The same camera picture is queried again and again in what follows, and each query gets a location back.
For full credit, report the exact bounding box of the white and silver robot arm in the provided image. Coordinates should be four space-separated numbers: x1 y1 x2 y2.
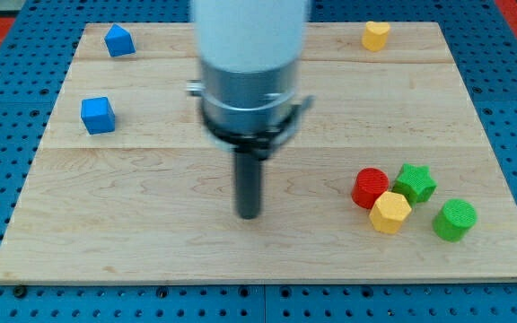
190 0 311 160

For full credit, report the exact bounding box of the blue cube block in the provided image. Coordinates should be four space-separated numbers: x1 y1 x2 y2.
80 97 116 135

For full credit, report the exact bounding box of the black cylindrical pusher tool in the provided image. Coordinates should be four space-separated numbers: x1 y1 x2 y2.
233 152 262 220

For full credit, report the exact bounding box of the red cylinder block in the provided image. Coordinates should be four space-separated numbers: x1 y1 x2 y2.
351 168 390 209

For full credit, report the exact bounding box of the light wooden board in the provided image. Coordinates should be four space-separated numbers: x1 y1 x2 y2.
0 22 517 285

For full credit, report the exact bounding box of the yellow hexagon block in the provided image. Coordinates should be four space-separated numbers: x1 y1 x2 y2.
369 191 412 234

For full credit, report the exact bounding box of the green star block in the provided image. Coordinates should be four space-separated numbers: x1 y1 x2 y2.
391 163 437 206

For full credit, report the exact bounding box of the yellow heart block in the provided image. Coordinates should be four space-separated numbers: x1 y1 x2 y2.
361 21 390 52

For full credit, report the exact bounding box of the blue pentagon prism block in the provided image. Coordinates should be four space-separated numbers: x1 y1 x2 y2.
104 24 136 57

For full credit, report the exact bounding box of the green cylinder block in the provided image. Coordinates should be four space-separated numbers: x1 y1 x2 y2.
432 198 478 242

